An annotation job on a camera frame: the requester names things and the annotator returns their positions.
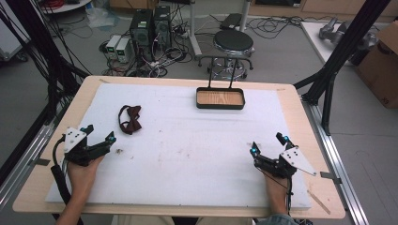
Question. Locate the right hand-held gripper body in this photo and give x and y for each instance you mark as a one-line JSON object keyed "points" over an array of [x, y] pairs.
{"points": [[286, 164]]}

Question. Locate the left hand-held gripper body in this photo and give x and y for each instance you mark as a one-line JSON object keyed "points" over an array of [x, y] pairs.
{"points": [[82, 151]]}

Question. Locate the dark red bow tie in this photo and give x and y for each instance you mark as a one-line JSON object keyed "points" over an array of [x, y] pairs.
{"points": [[131, 120]]}

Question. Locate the black tray with wooden bottom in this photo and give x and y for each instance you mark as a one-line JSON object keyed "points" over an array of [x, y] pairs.
{"points": [[220, 98]]}

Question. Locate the person's left hand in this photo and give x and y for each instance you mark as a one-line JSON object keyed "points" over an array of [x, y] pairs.
{"points": [[83, 178]]}

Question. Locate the person's right hand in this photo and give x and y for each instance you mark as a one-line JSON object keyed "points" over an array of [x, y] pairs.
{"points": [[277, 190]]}

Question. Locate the thin wooden stick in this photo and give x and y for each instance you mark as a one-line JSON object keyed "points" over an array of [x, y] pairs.
{"points": [[319, 202]]}

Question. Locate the white foam mat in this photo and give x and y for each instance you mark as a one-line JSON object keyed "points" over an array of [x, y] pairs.
{"points": [[194, 150]]}

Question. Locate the white power supply unit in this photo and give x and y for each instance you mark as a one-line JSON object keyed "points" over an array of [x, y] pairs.
{"points": [[122, 50], [112, 47]]}

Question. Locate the white side table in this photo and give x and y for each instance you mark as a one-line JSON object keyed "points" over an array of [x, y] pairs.
{"points": [[313, 37]]}

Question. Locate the black round stool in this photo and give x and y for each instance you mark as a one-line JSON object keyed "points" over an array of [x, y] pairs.
{"points": [[233, 42]]}

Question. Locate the black computer tower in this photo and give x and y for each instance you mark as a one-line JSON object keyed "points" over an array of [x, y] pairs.
{"points": [[162, 26], [142, 31]]}

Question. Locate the clear plastic bag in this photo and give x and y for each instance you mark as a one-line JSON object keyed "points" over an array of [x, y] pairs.
{"points": [[101, 17]]}

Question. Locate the brown cardboard box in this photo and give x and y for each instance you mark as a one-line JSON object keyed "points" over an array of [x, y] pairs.
{"points": [[380, 68]]}

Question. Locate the black flat box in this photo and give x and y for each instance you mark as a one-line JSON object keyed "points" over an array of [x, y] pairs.
{"points": [[231, 21]]}

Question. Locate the white table leg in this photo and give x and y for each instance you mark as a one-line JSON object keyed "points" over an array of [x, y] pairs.
{"points": [[194, 31]]}

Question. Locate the grey metal bracket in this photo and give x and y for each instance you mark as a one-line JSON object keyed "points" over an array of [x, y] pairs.
{"points": [[331, 177], [40, 162]]}

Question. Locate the aluminium rail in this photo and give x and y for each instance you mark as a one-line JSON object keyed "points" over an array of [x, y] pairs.
{"points": [[338, 162], [25, 162]]}

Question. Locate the black metal frame post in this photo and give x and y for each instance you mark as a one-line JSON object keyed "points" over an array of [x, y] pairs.
{"points": [[341, 53]]}

